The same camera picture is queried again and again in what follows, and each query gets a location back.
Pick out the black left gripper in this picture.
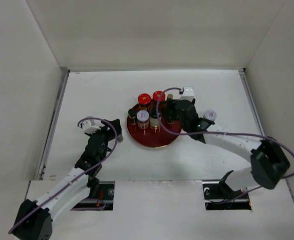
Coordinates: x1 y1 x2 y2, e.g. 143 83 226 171
86 119 120 162

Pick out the black pepper shaker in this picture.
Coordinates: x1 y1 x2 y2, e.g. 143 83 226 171
117 134 124 143
166 116 175 125
128 108 137 125

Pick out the red lid jar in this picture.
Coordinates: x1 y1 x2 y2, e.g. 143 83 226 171
152 90 166 111
138 93 151 112

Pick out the black pepper shaker front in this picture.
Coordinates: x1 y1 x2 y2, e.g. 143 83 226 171
117 134 124 143

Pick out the black cap white bottle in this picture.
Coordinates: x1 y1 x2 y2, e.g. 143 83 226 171
149 107 161 130

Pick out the white lid jar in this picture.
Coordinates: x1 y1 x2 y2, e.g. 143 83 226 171
203 109 217 122
136 110 149 130

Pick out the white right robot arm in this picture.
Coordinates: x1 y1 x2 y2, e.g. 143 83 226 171
164 99 290 198

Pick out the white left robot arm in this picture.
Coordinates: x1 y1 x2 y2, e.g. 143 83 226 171
9 117 123 240

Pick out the round red tray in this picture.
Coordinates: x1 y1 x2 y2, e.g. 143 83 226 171
126 104 182 148

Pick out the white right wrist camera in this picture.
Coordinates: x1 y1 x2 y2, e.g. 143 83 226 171
179 86 194 102

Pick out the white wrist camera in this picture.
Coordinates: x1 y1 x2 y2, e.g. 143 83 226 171
77 116 100 134
179 86 194 102

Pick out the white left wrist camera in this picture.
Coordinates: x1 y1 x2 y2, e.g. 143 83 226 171
77 116 100 134

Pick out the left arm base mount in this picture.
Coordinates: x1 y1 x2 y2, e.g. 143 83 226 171
72 180 115 211

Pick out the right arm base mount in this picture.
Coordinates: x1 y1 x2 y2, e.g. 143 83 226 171
202 170 251 211

